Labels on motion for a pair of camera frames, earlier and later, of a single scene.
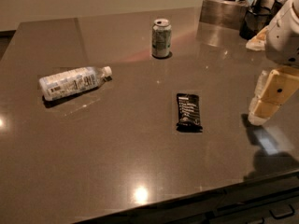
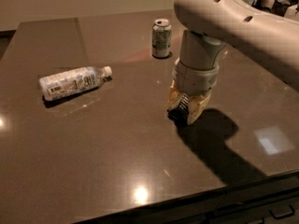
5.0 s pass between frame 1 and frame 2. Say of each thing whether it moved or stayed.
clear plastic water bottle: stayed
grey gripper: moved
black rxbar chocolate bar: moved
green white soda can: stayed
